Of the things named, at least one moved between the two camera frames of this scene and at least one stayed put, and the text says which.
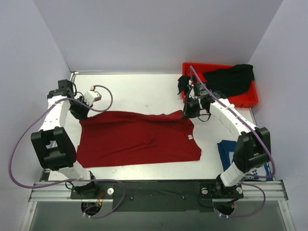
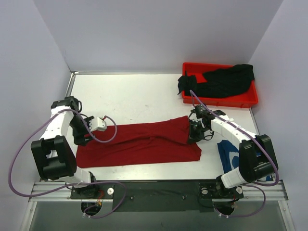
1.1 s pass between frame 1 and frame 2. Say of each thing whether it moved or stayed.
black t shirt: stayed
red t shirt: moved
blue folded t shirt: stayed
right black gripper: moved
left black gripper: moved
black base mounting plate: stayed
